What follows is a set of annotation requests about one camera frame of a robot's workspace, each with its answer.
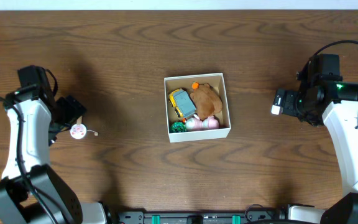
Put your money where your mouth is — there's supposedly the white wooden pellet drum toy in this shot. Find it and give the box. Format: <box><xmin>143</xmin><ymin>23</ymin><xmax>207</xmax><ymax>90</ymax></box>
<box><xmin>70</xmin><ymin>116</ymin><xmax>99</xmax><ymax>139</ymax></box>

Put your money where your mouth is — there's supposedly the brown plush bear toy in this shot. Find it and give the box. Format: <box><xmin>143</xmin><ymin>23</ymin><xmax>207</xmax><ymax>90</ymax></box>
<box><xmin>190</xmin><ymin>82</ymin><xmax>223</xmax><ymax>120</ymax></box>

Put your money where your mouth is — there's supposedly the pink white plush toy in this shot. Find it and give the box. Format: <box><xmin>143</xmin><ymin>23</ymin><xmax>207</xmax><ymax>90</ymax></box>
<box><xmin>185</xmin><ymin>114</ymin><xmax>219</xmax><ymax>131</ymax></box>

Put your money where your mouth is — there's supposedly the yellow grey toy truck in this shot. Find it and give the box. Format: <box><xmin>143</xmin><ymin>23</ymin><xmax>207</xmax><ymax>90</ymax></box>
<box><xmin>168</xmin><ymin>88</ymin><xmax>196</xmax><ymax>119</ymax></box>

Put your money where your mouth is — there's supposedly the green ribbed round toy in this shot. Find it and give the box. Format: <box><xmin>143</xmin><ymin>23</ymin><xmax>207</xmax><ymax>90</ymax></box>
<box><xmin>170</xmin><ymin>121</ymin><xmax>187</xmax><ymax>133</ymax></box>

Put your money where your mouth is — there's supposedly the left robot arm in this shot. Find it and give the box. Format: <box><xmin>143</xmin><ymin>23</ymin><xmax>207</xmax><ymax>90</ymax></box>
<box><xmin>0</xmin><ymin>88</ymin><xmax>112</xmax><ymax>223</ymax></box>

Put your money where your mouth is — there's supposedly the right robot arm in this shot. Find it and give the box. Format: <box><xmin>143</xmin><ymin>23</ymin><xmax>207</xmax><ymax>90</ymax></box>
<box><xmin>272</xmin><ymin>80</ymin><xmax>358</xmax><ymax>223</ymax></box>

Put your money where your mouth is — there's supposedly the white cardboard box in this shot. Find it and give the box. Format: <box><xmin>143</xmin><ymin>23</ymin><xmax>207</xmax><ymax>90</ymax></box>
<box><xmin>164</xmin><ymin>73</ymin><xmax>231</xmax><ymax>143</ymax></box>

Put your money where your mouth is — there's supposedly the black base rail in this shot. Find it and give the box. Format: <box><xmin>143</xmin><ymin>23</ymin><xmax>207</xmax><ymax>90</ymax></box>
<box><xmin>104</xmin><ymin>205</ymin><xmax>290</xmax><ymax>224</ymax></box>

